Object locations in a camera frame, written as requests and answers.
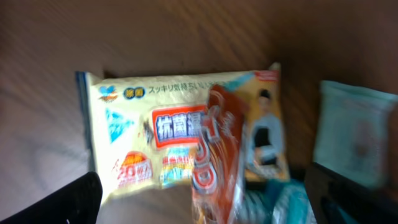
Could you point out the teal wet wipes pack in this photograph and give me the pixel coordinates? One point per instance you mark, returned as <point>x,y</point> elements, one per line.
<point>352,132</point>

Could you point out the blue mouthwash bottle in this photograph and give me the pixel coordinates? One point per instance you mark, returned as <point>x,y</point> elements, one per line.
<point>275,202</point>

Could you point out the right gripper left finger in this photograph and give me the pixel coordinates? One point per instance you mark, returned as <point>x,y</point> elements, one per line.
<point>78,202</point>

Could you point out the brown Top chocolate bar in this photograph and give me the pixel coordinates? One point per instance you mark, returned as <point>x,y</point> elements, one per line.
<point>218,173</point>

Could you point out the yellow snack bag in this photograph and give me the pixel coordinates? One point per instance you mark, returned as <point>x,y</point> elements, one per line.
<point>142,131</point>

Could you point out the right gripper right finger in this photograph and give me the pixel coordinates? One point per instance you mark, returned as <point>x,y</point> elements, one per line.
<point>337,199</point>

